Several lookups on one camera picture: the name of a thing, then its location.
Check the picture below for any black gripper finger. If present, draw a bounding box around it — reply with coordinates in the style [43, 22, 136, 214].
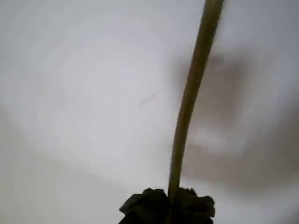
[170, 186, 216, 224]
[119, 188, 171, 224]

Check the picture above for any red rose with grey stem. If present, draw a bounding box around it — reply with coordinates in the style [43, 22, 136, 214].
[167, 0, 226, 205]

